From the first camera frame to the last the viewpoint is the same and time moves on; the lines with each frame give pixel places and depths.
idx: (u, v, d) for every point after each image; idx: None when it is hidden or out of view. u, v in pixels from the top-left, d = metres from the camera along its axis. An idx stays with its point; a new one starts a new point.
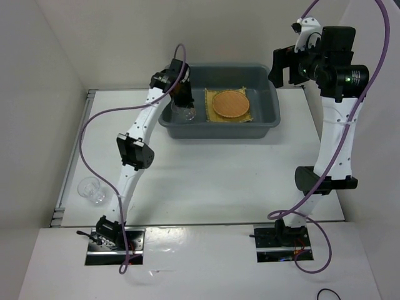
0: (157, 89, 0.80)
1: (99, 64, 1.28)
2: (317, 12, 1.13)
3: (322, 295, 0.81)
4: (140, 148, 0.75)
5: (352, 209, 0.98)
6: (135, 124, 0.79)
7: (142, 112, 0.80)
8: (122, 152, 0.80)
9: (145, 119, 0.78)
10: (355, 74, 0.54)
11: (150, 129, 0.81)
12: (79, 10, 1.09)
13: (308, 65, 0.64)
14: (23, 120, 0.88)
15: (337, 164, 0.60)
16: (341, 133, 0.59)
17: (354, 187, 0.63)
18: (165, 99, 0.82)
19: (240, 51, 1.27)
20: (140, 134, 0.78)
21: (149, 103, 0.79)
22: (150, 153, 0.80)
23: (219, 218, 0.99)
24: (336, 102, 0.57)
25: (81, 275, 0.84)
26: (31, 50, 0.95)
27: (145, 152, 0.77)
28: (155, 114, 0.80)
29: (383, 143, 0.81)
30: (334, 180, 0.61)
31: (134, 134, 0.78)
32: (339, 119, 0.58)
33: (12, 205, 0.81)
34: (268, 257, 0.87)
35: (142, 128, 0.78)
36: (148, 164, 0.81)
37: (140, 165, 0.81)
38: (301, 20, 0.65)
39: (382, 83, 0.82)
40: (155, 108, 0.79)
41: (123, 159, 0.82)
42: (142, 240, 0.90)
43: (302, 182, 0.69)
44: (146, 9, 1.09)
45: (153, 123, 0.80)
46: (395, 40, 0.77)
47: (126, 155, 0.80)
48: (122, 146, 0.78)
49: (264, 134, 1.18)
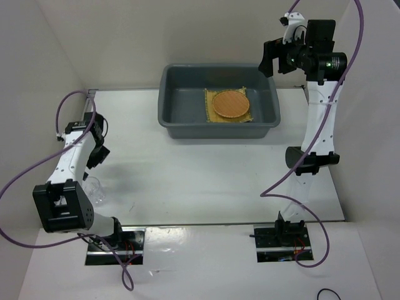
0: (75, 132, 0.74)
1: (100, 64, 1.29)
2: (316, 11, 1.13)
3: (322, 295, 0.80)
4: (72, 188, 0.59)
5: (352, 209, 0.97)
6: (57, 169, 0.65)
7: (63, 156, 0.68)
8: (45, 220, 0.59)
9: (70, 159, 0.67)
10: (335, 60, 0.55)
11: (79, 171, 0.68)
12: (78, 12, 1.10)
13: (295, 55, 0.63)
14: (22, 119, 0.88)
15: (320, 140, 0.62)
16: (324, 113, 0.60)
17: (337, 163, 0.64)
18: (87, 139, 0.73)
19: (239, 51, 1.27)
20: (68, 174, 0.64)
21: (70, 145, 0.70)
22: (87, 205, 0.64)
23: (220, 218, 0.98)
24: (319, 85, 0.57)
25: (81, 275, 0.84)
26: (30, 52, 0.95)
27: (79, 197, 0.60)
28: (81, 154, 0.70)
29: (382, 142, 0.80)
30: (318, 155, 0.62)
31: (60, 178, 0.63)
32: (321, 99, 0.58)
33: (12, 202, 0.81)
34: (268, 257, 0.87)
35: (68, 169, 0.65)
36: (88, 220, 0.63)
37: (79, 220, 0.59)
38: (288, 14, 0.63)
39: (381, 82, 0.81)
40: (79, 147, 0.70)
41: (47, 225, 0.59)
42: (142, 240, 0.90)
43: (291, 162, 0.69)
44: (145, 9, 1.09)
45: (80, 165, 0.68)
46: (394, 38, 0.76)
47: (51, 215, 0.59)
48: (44, 200, 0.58)
49: (265, 134, 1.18)
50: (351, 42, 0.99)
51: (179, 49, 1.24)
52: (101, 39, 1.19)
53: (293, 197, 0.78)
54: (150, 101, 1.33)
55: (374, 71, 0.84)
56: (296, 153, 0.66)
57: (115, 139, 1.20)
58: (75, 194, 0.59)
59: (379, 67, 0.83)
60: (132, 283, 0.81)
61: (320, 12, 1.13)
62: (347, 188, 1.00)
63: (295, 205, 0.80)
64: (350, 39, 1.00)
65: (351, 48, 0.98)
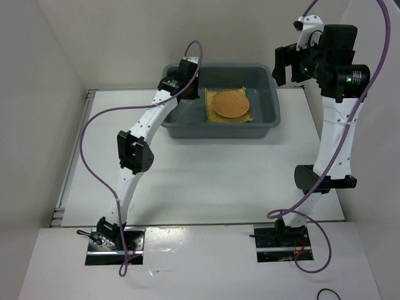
0: (164, 95, 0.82)
1: (99, 64, 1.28)
2: (317, 12, 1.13)
3: (322, 295, 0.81)
4: (140, 147, 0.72)
5: (352, 209, 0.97)
6: (139, 123, 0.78)
7: (147, 112, 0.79)
8: (120, 151, 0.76)
9: (150, 118, 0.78)
10: (356, 74, 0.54)
11: (154, 130, 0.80)
12: (79, 12, 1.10)
13: (309, 64, 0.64)
14: (22, 119, 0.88)
15: (336, 164, 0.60)
16: (341, 133, 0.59)
17: (352, 186, 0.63)
18: (172, 102, 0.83)
19: (240, 52, 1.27)
20: (142, 132, 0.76)
21: (155, 104, 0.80)
22: (149, 156, 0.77)
23: (220, 219, 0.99)
24: (337, 102, 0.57)
25: (82, 275, 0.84)
26: (30, 51, 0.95)
27: (144, 155, 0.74)
28: (160, 115, 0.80)
29: (383, 143, 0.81)
30: (333, 179, 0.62)
31: (136, 133, 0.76)
32: (339, 119, 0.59)
33: (12, 203, 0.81)
34: (268, 257, 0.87)
35: (145, 127, 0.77)
36: (146, 167, 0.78)
37: (138, 169, 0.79)
38: (302, 19, 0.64)
39: (382, 82, 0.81)
40: (160, 109, 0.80)
41: (121, 161, 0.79)
42: (142, 240, 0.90)
43: (302, 182, 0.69)
44: (146, 8, 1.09)
45: (156, 125, 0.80)
46: (395, 39, 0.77)
47: (124, 156, 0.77)
48: (121, 145, 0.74)
49: (264, 134, 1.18)
50: None
51: (180, 49, 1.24)
52: (102, 39, 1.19)
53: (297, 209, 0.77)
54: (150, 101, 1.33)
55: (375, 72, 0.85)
56: (307, 173, 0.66)
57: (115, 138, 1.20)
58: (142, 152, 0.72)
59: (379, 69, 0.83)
60: (125, 268, 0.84)
61: (321, 12, 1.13)
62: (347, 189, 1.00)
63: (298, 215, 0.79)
64: None
65: None
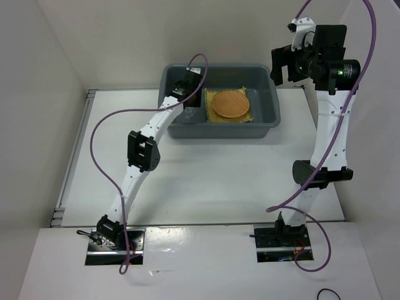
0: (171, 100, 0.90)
1: (100, 65, 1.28)
2: (317, 11, 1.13)
3: (322, 295, 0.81)
4: (149, 145, 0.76)
5: (352, 210, 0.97)
6: (148, 124, 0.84)
7: (156, 115, 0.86)
8: (129, 152, 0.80)
9: (159, 120, 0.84)
10: (347, 68, 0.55)
11: (162, 131, 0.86)
12: (79, 12, 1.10)
13: (304, 63, 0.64)
14: (21, 119, 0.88)
15: (332, 155, 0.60)
16: (335, 125, 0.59)
17: (349, 179, 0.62)
18: (178, 107, 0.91)
19: (239, 52, 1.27)
20: (151, 132, 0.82)
21: (164, 108, 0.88)
22: (157, 155, 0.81)
23: (219, 218, 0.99)
24: (330, 94, 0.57)
25: (81, 275, 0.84)
26: (30, 52, 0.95)
27: (152, 152, 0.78)
28: (167, 119, 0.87)
29: (382, 142, 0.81)
30: (329, 171, 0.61)
31: (146, 133, 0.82)
32: (333, 110, 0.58)
33: (12, 203, 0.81)
34: (268, 257, 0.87)
35: (154, 128, 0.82)
36: (153, 165, 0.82)
37: (145, 167, 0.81)
38: (295, 20, 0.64)
39: (382, 82, 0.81)
40: (169, 112, 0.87)
41: (129, 160, 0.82)
42: (142, 240, 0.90)
43: (299, 176, 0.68)
44: (146, 8, 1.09)
45: (164, 127, 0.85)
46: (395, 39, 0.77)
47: (133, 155, 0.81)
48: (130, 144, 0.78)
49: (264, 134, 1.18)
50: (351, 43, 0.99)
51: (179, 49, 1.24)
52: (101, 39, 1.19)
53: (297, 208, 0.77)
54: (150, 101, 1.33)
55: (375, 72, 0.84)
56: (305, 167, 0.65)
57: (115, 138, 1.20)
58: (151, 149, 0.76)
59: (379, 68, 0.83)
60: (125, 268, 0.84)
61: (320, 12, 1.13)
62: (347, 188, 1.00)
63: (298, 214, 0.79)
64: (349, 40, 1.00)
65: (351, 48, 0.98)
